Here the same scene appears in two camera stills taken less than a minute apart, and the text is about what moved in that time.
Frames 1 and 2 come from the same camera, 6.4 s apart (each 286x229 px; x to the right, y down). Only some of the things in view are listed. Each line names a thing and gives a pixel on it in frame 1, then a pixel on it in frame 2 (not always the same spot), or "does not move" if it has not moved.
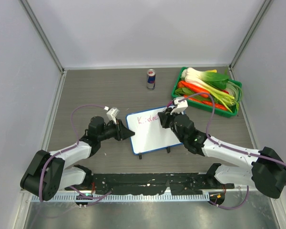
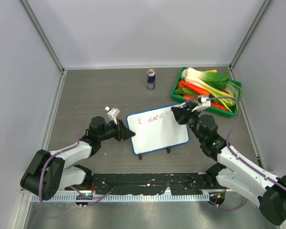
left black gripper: (122, 131) does not move
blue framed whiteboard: (150, 135) does not move
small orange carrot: (192, 98) does not move
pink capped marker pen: (168, 104) to (186, 102)
